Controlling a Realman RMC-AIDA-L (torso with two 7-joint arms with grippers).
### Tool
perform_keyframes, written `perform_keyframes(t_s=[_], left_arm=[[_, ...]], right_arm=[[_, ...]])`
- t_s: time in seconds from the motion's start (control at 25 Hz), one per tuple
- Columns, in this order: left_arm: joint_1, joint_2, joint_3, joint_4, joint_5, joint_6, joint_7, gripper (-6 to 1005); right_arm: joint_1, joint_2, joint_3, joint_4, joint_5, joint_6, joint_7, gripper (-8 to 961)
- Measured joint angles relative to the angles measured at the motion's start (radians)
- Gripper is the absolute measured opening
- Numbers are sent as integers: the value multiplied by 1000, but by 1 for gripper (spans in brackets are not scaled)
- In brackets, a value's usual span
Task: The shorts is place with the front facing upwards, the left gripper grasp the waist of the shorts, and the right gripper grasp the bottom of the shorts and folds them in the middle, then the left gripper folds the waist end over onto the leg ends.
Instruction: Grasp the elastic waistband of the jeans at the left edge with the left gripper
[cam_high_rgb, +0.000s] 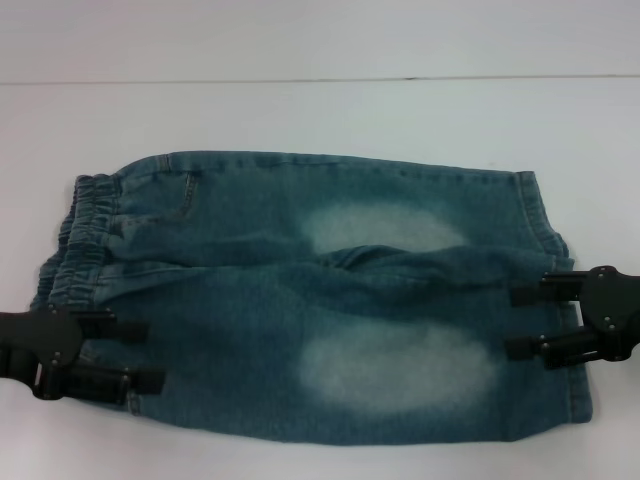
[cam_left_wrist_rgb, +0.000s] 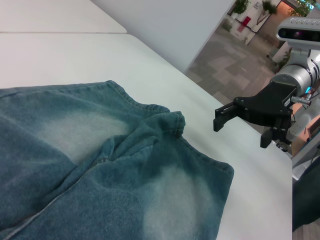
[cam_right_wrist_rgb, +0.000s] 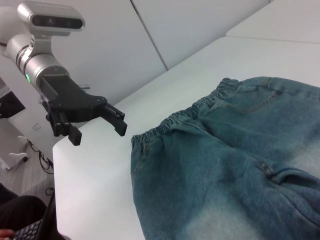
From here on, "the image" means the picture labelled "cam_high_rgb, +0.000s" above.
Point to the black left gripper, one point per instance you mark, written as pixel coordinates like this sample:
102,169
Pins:
35,340

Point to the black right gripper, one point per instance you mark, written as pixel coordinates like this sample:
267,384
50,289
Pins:
615,310

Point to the blue denim shorts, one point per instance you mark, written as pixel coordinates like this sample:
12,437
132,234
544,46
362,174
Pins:
250,300

